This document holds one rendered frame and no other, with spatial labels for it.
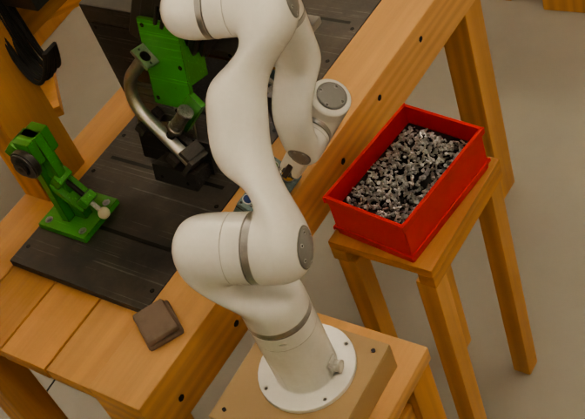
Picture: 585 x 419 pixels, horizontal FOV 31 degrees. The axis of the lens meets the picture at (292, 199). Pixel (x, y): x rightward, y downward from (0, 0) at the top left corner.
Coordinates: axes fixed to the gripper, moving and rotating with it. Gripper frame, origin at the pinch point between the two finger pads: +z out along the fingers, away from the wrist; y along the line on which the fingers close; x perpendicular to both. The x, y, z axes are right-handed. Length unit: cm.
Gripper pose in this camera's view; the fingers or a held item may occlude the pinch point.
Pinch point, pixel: (291, 169)
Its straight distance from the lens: 233.0
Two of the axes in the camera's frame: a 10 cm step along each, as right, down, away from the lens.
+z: -2.4, 4.2, 8.7
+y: 5.1, -7.1, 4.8
